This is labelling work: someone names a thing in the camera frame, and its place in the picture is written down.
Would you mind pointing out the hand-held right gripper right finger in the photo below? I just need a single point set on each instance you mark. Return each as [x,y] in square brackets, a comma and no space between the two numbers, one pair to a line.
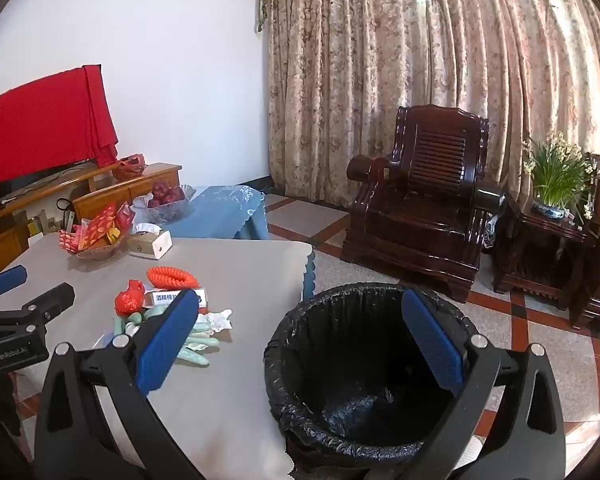
[432,342]

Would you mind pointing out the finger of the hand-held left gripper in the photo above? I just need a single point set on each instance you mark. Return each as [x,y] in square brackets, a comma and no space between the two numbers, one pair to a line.
[7,280]
[50,302]

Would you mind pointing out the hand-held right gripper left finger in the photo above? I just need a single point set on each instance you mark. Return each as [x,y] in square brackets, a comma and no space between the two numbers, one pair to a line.
[167,342]

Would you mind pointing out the pale green rubber glove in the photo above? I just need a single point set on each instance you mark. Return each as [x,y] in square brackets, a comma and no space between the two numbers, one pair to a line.
[200,344]

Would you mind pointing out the white blue printed box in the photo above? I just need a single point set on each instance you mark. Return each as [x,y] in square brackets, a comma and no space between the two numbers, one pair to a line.
[167,297]

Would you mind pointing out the white tissue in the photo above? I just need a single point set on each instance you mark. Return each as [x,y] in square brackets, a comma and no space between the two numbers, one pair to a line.
[217,320]

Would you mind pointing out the orange foam net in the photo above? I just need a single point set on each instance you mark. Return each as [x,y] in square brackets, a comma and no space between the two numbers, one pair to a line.
[170,276]

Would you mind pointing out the trash bin with black bag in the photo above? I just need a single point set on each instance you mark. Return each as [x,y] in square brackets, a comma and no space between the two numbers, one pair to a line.
[360,345]

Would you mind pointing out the glass candy bowl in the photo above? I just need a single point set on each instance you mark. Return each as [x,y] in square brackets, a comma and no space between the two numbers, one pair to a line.
[97,253]

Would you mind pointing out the red dotted paper wrapping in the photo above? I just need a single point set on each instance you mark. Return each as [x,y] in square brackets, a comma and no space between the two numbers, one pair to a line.
[95,227]

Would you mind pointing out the black television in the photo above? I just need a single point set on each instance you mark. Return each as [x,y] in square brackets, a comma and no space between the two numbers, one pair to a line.
[10,191]

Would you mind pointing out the yellow snack packet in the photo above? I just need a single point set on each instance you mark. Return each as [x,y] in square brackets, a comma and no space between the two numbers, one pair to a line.
[113,235]

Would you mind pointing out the white tissue box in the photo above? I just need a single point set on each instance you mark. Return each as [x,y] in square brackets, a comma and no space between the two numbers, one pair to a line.
[152,245]

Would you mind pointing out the light wooden television cabinet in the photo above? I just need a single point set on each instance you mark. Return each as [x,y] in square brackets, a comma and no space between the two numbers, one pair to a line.
[110,196]

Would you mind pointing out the blue white patterned cloth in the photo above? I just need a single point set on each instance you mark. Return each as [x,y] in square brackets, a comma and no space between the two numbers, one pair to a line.
[490,230]

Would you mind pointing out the glass fruit bowl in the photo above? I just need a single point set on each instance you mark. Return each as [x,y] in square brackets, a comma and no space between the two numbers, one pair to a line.
[172,212]

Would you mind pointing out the red apple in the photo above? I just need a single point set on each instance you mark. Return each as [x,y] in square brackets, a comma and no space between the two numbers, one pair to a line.
[176,196]
[160,191]
[154,203]

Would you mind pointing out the blue embroidered tablecloth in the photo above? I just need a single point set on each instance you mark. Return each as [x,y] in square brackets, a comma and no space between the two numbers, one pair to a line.
[220,212]

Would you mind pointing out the dark wooden side table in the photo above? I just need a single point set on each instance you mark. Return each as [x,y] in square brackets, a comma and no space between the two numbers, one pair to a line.
[540,245]

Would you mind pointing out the red woven basket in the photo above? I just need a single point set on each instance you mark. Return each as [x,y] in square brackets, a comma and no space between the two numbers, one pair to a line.
[128,169]

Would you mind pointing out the red cloth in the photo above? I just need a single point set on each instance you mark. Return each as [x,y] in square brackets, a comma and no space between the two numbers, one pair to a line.
[40,125]

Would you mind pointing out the potted green flowering plant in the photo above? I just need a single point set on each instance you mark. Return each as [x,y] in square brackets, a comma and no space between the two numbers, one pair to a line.
[555,170]

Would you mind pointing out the beige floral curtain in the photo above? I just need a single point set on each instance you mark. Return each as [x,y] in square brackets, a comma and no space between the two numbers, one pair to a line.
[360,90]

